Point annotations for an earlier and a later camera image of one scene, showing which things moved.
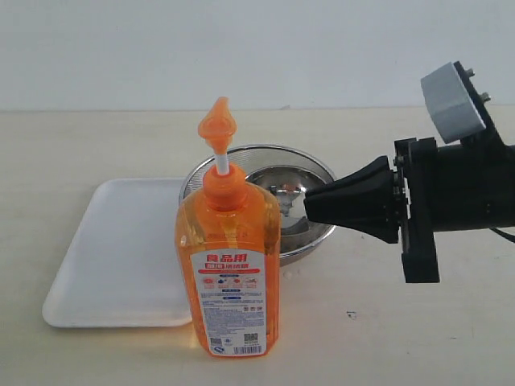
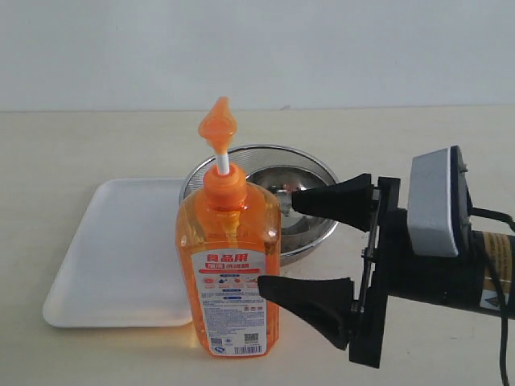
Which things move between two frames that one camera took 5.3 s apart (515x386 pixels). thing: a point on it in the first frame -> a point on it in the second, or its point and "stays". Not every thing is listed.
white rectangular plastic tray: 121,269 stays
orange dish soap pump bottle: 228,256 stays
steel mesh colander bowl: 286,174 stays
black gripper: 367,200 -> 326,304
